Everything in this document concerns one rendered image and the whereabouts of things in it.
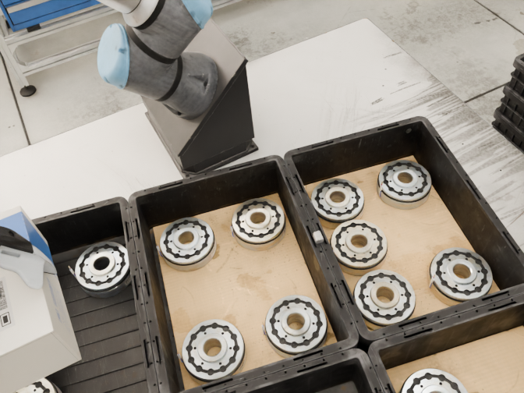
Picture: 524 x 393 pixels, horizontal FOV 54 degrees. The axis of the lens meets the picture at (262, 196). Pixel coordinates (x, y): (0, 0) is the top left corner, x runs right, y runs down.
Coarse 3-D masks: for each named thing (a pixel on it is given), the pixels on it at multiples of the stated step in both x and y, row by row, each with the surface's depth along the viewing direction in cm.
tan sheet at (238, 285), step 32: (224, 224) 103; (288, 224) 102; (160, 256) 99; (224, 256) 98; (256, 256) 98; (288, 256) 97; (192, 288) 95; (224, 288) 94; (256, 288) 94; (288, 288) 93; (192, 320) 91; (256, 320) 90; (256, 352) 86; (192, 384) 84
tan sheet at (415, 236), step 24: (312, 192) 106; (432, 192) 104; (384, 216) 101; (408, 216) 101; (432, 216) 100; (408, 240) 97; (432, 240) 97; (456, 240) 97; (384, 264) 95; (408, 264) 94
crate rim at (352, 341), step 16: (256, 160) 99; (272, 160) 99; (192, 176) 98; (208, 176) 97; (288, 176) 96; (144, 192) 96; (160, 192) 96; (304, 208) 91; (304, 224) 89; (144, 256) 88; (320, 256) 85; (144, 272) 86; (144, 288) 84; (336, 288) 82; (336, 304) 80; (352, 320) 78; (160, 336) 79; (352, 336) 77; (160, 352) 79; (304, 352) 76; (320, 352) 75; (336, 352) 75; (160, 368) 76; (256, 368) 75; (272, 368) 75; (288, 368) 75; (160, 384) 74; (208, 384) 74; (224, 384) 74
